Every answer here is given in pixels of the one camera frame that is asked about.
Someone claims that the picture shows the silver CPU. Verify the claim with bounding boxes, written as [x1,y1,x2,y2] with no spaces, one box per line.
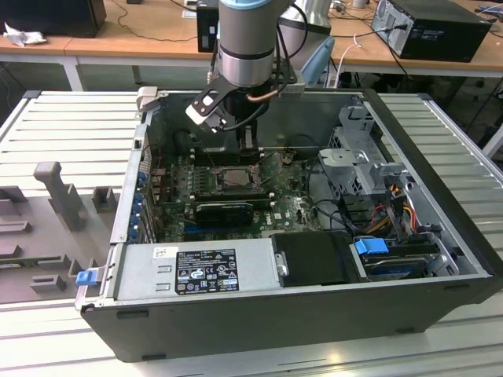
[222,168,253,186]

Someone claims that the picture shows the black RAM slot bank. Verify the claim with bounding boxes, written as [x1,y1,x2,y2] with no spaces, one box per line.
[192,145,263,167]
[194,187,274,202]

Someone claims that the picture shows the CPU socket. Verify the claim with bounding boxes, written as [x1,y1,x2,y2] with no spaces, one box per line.
[214,164,263,193]

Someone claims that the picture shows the small black PC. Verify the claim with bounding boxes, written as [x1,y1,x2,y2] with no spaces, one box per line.
[196,5,220,54]

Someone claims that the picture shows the pale blue teach pendant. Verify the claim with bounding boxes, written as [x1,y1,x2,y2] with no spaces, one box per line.
[300,35,337,90]

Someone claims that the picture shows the green motherboard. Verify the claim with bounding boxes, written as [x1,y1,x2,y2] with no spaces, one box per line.
[151,151,327,243]

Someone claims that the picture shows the black graphics card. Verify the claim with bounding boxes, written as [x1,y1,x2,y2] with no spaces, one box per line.
[195,202,255,228]

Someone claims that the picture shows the silver drive cage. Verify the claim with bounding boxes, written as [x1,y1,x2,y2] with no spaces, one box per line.
[317,104,417,206]

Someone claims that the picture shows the wooden desk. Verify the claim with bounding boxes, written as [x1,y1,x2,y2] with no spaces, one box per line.
[329,0,503,79]
[0,0,219,92]

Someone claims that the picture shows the blue card retainer strip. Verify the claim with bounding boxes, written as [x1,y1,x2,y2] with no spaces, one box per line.
[129,168,149,241]

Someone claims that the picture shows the black plastic shroud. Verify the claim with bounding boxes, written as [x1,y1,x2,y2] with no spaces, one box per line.
[270,231,370,287]

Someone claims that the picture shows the blue disk carrier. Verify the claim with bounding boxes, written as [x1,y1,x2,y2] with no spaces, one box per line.
[352,236,390,269]

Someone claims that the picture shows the grey power supply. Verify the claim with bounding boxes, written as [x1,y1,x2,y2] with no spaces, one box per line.
[100,239,282,303]

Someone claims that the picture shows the black desktop PC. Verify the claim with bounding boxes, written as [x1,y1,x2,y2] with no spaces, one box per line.
[371,0,493,63]

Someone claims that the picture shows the hard disk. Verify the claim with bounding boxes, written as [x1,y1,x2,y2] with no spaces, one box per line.
[363,253,429,282]

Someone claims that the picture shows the black PC case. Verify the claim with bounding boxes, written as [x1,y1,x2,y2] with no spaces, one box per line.
[74,86,503,364]

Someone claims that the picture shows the large black box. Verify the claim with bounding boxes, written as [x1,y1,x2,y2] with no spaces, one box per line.
[0,0,107,39]

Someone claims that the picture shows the grey parts rack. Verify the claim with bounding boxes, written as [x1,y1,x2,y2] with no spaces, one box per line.
[0,160,123,306]

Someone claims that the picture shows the crumpled white paper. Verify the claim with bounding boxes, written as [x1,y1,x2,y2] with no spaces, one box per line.
[2,21,48,47]

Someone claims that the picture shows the green RAM stick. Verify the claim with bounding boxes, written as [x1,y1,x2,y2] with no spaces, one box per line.
[0,257,39,269]

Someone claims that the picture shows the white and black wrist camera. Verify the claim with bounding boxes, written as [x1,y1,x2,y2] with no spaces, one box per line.
[185,76,229,134]

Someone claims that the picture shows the white cable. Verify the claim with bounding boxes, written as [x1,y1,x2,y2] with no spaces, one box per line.
[335,33,363,88]

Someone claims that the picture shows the black cables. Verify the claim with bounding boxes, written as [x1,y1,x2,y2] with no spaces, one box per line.
[306,159,357,236]

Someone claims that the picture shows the yellow and orange wires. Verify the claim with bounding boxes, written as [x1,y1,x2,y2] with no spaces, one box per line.
[369,203,418,233]

